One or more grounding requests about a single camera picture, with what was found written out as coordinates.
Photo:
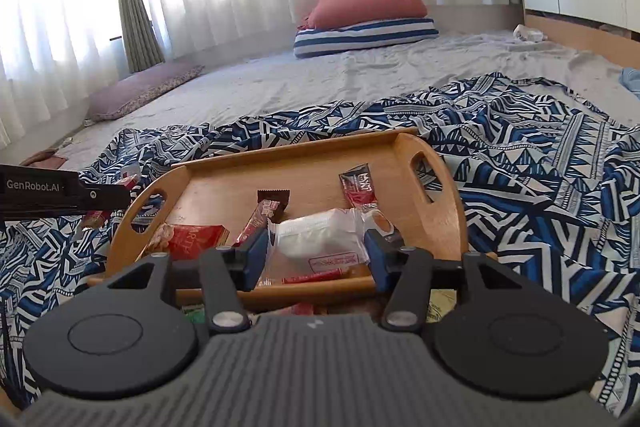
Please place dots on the dark red snack bar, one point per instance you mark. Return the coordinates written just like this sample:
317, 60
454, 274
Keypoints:
255, 222

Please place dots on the red almond snack bag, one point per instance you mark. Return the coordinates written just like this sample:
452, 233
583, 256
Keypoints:
195, 239

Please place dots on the white cake clear wrapper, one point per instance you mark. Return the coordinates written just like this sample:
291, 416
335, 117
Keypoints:
315, 237

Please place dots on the grey bed sheet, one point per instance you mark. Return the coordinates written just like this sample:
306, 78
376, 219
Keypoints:
300, 82

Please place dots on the mauve pillow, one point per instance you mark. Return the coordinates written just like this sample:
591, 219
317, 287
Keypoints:
140, 92

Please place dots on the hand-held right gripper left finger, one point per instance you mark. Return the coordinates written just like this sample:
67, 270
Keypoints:
255, 257

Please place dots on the blue white striped pillow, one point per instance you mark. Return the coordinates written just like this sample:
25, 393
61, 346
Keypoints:
360, 38

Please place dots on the light blue cloth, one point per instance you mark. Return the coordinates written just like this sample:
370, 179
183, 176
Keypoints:
631, 82

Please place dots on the small brown snack packet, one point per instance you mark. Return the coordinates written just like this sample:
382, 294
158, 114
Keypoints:
274, 199

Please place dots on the blue white patterned blanket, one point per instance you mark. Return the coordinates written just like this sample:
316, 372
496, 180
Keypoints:
525, 187

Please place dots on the green snack packet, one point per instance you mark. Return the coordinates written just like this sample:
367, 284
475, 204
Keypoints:
194, 314

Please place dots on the dark red coffee stick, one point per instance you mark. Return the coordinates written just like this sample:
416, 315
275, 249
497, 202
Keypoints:
357, 187

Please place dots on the reddish brown cloth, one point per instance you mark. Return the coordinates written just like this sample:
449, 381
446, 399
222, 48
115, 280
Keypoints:
45, 158

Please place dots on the wooden tray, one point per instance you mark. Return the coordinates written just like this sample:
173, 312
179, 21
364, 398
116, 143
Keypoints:
300, 177

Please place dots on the wooden bed frame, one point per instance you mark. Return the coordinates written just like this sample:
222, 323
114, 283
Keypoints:
575, 37

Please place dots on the small white crumpled cloth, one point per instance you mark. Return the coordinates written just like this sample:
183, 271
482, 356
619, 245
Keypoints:
527, 33

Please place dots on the red pillow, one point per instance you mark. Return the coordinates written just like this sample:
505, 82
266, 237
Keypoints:
365, 4

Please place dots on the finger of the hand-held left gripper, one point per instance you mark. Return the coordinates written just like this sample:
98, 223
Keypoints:
107, 197

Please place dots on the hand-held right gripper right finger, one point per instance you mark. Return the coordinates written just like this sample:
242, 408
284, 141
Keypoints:
377, 259

